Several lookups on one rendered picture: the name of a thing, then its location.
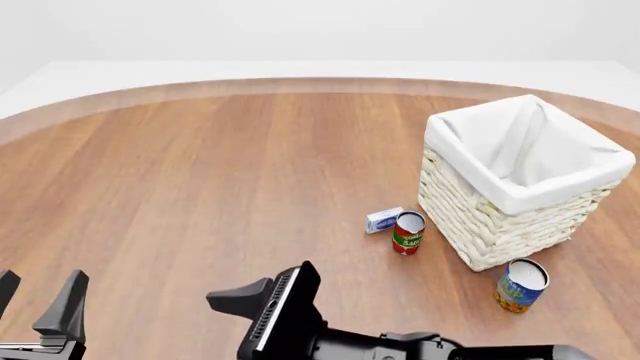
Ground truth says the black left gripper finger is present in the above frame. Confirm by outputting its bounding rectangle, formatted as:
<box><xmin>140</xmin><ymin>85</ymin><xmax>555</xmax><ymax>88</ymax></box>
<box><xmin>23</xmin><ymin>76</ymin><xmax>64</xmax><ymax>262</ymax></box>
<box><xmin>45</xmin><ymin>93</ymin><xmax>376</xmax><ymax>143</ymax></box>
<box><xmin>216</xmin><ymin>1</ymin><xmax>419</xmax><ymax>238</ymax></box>
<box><xmin>31</xmin><ymin>268</ymin><xmax>91</xmax><ymax>345</ymax></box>
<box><xmin>0</xmin><ymin>269</ymin><xmax>22</xmax><ymax>318</ymax></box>

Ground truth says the blue yellow soup can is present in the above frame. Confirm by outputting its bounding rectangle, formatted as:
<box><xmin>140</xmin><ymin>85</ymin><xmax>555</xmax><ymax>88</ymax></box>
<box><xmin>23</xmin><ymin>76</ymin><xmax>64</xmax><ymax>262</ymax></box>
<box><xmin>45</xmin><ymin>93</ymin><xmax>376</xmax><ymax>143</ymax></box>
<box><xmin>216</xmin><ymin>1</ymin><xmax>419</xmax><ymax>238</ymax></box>
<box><xmin>494</xmin><ymin>258</ymin><xmax>550</xmax><ymax>314</ymax></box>

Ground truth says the white woven basket with liner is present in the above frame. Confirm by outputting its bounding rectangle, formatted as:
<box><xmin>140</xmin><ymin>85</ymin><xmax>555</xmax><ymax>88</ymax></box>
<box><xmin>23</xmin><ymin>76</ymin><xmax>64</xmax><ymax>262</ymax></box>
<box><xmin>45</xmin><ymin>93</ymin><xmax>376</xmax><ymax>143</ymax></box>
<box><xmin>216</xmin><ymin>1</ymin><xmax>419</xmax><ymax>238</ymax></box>
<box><xmin>417</xmin><ymin>93</ymin><xmax>637</xmax><ymax>273</ymax></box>

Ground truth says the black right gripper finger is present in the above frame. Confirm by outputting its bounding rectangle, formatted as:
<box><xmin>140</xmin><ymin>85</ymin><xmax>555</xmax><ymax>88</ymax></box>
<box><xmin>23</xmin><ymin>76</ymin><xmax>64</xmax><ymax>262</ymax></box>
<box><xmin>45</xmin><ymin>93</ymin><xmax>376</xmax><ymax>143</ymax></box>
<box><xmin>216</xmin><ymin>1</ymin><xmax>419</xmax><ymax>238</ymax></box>
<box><xmin>205</xmin><ymin>277</ymin><xmax>275</xmax><ymax>321</ymax></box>

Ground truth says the small blue white box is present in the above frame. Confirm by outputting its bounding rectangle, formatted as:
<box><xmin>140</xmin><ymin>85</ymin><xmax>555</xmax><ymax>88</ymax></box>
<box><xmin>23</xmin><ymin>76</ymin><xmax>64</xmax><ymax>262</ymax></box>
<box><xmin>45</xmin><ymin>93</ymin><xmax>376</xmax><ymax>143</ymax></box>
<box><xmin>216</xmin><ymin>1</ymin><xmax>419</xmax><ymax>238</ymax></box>
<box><xmin>365</xmin><ymin>206</ymin><xmax>405</xmax><ymax>235</ymax></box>

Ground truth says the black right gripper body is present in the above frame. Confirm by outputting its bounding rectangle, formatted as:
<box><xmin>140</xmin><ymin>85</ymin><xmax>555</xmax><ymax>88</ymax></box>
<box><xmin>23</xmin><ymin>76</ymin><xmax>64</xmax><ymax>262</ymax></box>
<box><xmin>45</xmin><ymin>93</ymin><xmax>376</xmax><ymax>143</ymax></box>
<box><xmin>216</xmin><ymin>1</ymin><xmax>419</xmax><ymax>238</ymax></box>
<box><xmin>236</xmin><ymin>260</ymin><xmax>330</xmax><ymax>360</ymax></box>

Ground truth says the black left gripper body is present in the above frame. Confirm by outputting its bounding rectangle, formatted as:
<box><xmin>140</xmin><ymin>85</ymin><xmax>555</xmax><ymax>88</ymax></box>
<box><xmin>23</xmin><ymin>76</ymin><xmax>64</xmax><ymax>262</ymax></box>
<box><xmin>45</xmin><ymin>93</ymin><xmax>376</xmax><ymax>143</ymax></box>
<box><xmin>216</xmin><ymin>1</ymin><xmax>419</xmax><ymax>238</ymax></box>
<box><xmin>0</xmin><ymin>334</ymin><xmax>87</xmax><ymax>360</ymax></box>

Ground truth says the red tomato sauce can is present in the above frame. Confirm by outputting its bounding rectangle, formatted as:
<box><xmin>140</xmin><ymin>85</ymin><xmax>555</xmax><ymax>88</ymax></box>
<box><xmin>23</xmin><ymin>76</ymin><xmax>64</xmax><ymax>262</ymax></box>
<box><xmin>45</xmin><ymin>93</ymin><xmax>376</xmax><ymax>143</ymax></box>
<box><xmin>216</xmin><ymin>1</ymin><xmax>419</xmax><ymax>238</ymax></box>
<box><xmin>392</xmin><ymin>210</ymin><xmax>428</xmax><ymax>258</ymax></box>

